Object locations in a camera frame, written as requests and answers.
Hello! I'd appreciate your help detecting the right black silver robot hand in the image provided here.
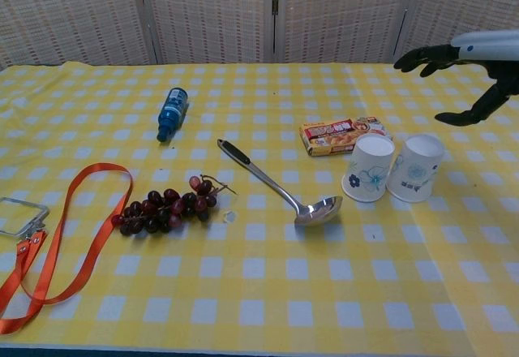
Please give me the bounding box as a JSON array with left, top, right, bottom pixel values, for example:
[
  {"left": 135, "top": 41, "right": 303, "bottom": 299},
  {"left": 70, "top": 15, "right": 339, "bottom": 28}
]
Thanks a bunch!
[{"left": 392, "top": 28, "right": 519, "bottom": 127}]

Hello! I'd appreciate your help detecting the white paper cup blue print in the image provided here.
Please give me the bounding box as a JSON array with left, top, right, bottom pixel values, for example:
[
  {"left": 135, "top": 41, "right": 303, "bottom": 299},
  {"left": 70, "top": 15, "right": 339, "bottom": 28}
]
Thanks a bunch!
[{"left": 385, "top": 133, "right": 445, "bottom": 204}]

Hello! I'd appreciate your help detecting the white paper cup flower print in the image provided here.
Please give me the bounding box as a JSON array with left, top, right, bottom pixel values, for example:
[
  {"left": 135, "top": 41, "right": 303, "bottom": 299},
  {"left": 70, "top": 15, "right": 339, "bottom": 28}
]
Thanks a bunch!
[{"left": 341, "top": 135, "right": 396, "bottom": 204}]

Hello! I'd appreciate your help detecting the yellow checkered tablecloth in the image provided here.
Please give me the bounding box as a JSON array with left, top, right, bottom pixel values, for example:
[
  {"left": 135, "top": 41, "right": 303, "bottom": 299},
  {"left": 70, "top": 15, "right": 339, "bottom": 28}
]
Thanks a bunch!
[
  {"left": 348, "top": 62, "right": 519, "bottom": 357},
  {"left": 0, "top": 61, "right": 483, "bottom": 357}
]

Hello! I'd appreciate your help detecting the curry roux box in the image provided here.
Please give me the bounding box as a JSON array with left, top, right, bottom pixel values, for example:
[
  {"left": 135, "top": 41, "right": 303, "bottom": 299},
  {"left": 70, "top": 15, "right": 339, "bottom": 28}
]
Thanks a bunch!
[{"left": 298, "top": 115, "right": 393, "bottom": 158}]

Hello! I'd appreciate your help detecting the woven folding screen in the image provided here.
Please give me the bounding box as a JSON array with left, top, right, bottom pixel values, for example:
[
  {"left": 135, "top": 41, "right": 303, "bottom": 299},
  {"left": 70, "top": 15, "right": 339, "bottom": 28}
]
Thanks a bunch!
[{"left": 0, "top": 0, "right": 519, "bottom": 72}]

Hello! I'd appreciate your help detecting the blue spray bottle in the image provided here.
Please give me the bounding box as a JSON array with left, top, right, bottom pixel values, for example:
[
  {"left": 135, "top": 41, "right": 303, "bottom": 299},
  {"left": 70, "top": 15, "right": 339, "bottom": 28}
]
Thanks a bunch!
[{"left": 157, "top": 87, "right": 190, "bottom": 144}]

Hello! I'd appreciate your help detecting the dark red grape bunch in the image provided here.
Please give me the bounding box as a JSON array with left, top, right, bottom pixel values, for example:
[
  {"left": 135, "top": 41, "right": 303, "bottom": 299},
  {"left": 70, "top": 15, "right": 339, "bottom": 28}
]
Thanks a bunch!
[{"left": 111, "top": 174, "right": 238, "bottom": 236}]

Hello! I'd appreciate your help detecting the clear badge holder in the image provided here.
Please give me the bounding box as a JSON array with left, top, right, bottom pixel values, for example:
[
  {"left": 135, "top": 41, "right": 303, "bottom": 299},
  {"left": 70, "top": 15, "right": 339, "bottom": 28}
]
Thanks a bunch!
[{"left": 0, "top": 197, "right": 50, "bottom": 239}]

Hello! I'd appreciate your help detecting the steel ladle black handle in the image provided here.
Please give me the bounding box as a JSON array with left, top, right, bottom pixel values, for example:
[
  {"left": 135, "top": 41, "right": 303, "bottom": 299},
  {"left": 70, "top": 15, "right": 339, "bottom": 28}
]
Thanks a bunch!
[{"left": 217, "top": 138, "right": 344, "bottom": 226}]

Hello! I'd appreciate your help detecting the orange lanyard strap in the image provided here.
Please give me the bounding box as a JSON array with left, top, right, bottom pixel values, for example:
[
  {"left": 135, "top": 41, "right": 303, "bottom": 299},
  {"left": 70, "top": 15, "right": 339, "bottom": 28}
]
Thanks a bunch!
[{"left": 0, "top": 162, "right": 135, "bottom": 336}]

